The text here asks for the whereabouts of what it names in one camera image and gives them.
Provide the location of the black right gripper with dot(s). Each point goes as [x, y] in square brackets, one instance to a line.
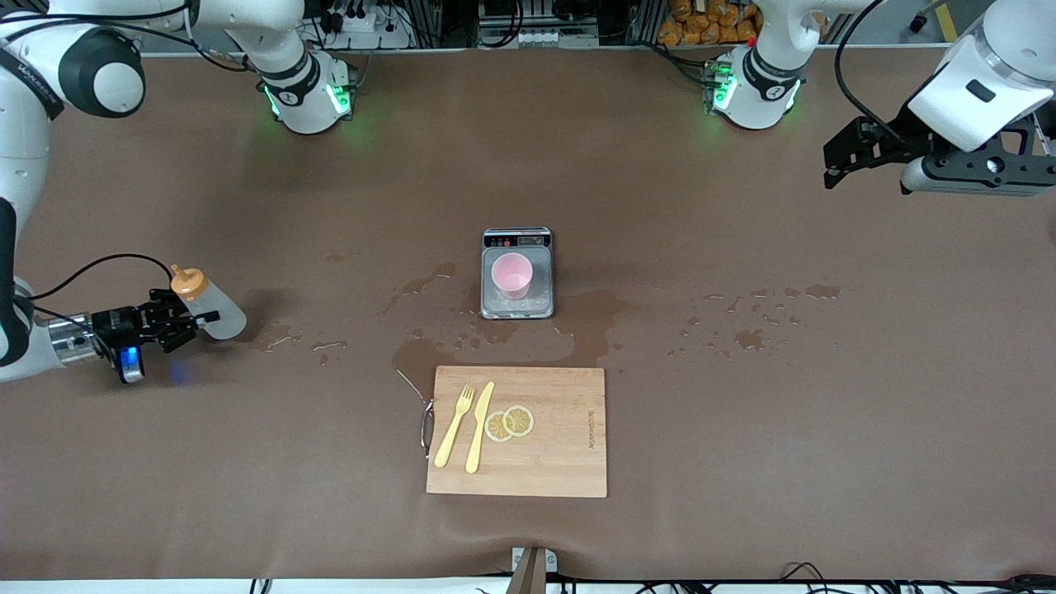
[113, 323]

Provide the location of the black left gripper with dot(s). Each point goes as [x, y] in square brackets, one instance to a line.
[906, 142]

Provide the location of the translucent sauce bottle orange cap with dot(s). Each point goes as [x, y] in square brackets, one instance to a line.
[223, 318]

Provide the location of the pink plastic cup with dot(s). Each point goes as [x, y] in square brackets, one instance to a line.
[511, 276]

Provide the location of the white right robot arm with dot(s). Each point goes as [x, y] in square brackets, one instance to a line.
[25, 124]

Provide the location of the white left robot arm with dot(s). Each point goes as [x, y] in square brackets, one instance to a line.
[759, 91]

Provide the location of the bag of orange buns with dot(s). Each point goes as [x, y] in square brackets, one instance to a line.
[701, 29]

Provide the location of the yellow plastic fork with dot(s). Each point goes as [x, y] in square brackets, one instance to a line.
[452, 433]

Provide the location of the yellow plastic knife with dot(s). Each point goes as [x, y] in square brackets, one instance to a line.
[477, 437]

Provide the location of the brown table cover mat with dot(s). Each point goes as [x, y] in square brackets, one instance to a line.
[742, 454]

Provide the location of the silver digital kitchen scale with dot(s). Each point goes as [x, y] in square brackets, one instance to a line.
[495, 239]

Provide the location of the partly covered lemon slice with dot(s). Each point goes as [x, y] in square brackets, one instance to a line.
[495, 427]

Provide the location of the white electronics box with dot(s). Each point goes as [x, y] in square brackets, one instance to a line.
[536, 37]

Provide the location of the white power strip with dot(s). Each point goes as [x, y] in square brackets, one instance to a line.
[363, 25]

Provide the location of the whole lemon slice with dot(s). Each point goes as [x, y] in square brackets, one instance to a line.
[520, 421]

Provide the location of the wooden cutting board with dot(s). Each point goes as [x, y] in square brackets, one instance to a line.
[561, 445]

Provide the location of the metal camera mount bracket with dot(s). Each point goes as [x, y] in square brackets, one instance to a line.
[532, 573]

